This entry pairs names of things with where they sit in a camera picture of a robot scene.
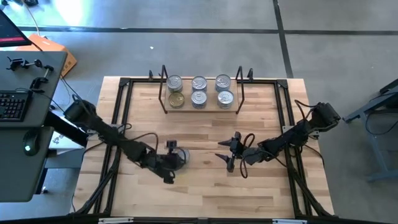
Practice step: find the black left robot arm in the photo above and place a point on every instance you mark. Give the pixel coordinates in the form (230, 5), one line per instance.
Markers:
(105, 132)

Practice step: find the green label can silver lid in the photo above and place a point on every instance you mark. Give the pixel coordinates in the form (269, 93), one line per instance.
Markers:
(174, 82)

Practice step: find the black desk clamp mount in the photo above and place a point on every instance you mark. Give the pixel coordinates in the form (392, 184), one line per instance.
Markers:
(15, 62)
(37, 83)

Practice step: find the dark grey desk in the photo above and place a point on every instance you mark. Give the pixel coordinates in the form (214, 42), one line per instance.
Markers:
(18, 174)

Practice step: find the black keyboard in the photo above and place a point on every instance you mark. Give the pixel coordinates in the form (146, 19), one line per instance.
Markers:
(12, 105)

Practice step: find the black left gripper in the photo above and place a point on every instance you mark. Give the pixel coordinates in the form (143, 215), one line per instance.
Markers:
(160, 163)

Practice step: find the silver embossed lid seafood can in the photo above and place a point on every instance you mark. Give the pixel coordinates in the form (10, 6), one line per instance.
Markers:
(199, 99)

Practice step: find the black aluminium table frame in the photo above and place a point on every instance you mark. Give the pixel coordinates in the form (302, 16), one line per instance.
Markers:
(124, 81)

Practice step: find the dark desk monitor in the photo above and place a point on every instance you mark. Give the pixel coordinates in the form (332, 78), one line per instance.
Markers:
(11, 31)

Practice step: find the orange cardboard box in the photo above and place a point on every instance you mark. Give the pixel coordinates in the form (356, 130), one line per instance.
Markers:
(56, 49)

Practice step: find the black desk leg beam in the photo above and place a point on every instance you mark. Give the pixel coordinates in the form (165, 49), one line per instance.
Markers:
(65, 127)

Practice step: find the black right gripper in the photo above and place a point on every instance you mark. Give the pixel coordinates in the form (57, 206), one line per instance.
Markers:
(248, 155)

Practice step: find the white printed sheet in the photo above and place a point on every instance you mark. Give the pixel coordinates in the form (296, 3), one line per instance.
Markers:
(62, 140)

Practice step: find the blue label albacore tuna can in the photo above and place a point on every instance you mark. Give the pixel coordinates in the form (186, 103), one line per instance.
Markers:
(199, 83)

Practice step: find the teal yellow label can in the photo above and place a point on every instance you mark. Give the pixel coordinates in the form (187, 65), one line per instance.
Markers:
(225, 98)
(223, 81)

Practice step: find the black computer mouse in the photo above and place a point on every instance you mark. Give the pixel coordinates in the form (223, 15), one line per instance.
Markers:
(31, 143)

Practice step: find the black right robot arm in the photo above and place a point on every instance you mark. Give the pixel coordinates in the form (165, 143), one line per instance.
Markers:
(295, 133)

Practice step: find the white frame label plate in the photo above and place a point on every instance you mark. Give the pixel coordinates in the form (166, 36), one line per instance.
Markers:
(115, 220)
(289, 221)

